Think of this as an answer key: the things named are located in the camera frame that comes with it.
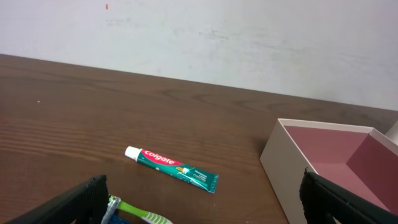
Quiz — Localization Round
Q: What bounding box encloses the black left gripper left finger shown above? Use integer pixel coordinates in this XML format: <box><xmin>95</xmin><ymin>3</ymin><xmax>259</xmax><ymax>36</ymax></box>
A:
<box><xmin>8</xmin><ymin>175</ymin><xmax>109</xmax><ymax>224</ymax></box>

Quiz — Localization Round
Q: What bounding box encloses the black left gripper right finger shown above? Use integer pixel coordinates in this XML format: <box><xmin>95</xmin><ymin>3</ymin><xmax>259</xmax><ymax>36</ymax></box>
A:
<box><xmin>299</xmin><ymin>170</ymin><xmax>397</xmax><ymax>224</ymax></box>

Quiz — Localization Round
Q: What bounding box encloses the white shampoo tube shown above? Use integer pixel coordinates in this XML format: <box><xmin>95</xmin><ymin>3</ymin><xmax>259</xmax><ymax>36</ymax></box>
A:
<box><xmin>385</xmin><ymin>121</ymin><xmax>398</xmax><ymax>144</ymax></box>

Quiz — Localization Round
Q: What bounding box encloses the blue razor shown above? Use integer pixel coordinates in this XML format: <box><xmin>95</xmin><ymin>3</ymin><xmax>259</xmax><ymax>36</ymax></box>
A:
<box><xmin>101</xmin><ymin>195</ymin><xmax>132</xmax><ymax>224</ymax></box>

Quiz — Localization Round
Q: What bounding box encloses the white box pink interior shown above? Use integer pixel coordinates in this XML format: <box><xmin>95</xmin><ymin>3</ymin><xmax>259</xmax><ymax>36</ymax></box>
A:
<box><xmin>260</xmin><ymin>119</ymin><xmax>397</xmax><ymax>223</ymax></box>

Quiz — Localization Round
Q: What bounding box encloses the green toothbrush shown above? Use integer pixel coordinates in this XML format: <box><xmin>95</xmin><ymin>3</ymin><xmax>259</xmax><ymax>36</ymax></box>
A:
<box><xmin>108</xmin><ymin>195</ymin><xmax>172</xmax><ymax>224</ymax></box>

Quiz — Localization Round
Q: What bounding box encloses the Colgate toothpaste tube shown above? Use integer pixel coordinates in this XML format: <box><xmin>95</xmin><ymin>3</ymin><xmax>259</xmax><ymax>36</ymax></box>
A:
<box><xmin>125</xmin><ymin>146</ymin><xmax>219</xmax><ymax>193</ymax></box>

